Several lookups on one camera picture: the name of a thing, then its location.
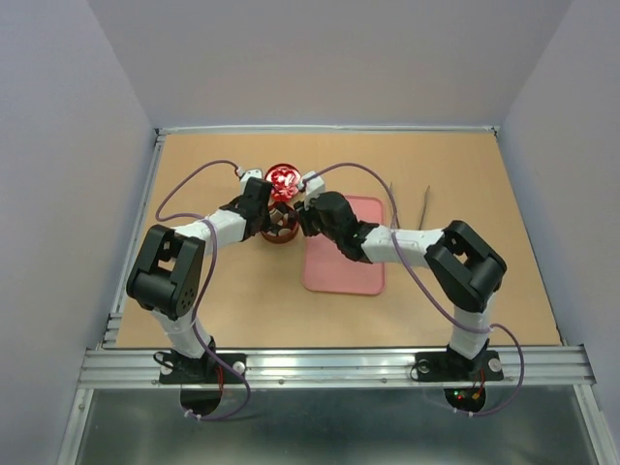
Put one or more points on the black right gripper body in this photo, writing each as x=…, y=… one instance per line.
x=312, y=222

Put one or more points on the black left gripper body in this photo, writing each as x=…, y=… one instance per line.
x=265, y=218

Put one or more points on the red round tin box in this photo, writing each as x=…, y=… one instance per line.
x=283, y=224

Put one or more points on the red embossed tin lid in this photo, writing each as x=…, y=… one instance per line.
x=284, y=179

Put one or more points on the metal serving tongs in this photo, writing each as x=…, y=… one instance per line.
x=425, y=202

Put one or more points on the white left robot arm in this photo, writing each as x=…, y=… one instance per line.
x=173, y=268

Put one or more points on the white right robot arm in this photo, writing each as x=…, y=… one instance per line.
x=454, y=267

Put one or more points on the pink plastic tray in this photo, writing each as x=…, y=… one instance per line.
x=339, y=266

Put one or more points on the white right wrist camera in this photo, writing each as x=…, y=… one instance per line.
x=312, y=184

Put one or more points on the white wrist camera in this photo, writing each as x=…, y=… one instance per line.
x=245, y=175
x=312, y=184

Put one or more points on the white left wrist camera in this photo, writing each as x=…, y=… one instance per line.
x=245, y=175

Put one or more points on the aluminium mounting rail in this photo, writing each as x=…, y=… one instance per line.
x=330, y=368

